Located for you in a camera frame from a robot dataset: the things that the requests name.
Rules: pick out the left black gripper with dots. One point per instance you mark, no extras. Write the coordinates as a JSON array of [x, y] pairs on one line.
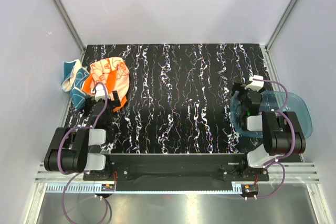
[[91, 102]]

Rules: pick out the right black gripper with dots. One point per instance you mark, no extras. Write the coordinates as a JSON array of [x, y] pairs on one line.
[[238, 87]]

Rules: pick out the orange cartoon print towel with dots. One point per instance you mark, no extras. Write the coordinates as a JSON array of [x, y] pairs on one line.
[[114, 74]]

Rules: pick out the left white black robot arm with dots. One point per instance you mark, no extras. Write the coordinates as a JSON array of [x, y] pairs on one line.
[[68, 151]]

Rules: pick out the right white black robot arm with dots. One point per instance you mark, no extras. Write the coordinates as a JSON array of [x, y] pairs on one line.
[[279, 118]]

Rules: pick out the blue translucent plastic tray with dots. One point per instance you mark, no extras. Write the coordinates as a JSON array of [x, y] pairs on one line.
[[272, 100]]

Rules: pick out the teal and cream towel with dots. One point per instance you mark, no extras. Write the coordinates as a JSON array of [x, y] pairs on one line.
[[74, 77]]

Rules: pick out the left small connector board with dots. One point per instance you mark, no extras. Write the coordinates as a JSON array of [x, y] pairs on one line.
[[108, 187]]

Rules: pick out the small connector board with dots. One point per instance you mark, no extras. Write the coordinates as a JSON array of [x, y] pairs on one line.
[[108, 187], [250, 190]]

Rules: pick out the right small connector board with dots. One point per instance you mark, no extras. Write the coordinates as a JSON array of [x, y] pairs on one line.
[[250, 190]]

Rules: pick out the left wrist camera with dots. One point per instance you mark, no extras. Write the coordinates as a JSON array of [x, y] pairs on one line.
[[100, 94]]

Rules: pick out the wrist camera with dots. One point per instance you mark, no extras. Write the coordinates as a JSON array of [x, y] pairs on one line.
[[256, 83], [100, 94]]

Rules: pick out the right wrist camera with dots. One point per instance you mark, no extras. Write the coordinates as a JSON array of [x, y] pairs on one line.
[[256, 83]]

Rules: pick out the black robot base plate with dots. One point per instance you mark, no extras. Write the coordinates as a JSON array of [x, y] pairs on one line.
[[178, 173]]

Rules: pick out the aluminium front rail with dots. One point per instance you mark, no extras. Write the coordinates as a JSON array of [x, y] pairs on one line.
[[295, 173]]

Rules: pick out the slotted grey cable duct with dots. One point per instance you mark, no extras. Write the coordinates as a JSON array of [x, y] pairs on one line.
[[87, 188]]

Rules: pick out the right aluminium frame post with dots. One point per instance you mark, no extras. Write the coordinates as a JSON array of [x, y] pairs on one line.
[[286, 14]]

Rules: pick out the aluminium frame post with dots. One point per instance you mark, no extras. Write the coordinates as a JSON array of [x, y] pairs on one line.
[[69, 24], [286, 14]]

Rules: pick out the left aluminium frame post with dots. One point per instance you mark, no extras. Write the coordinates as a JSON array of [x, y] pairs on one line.
[[69, 24]]

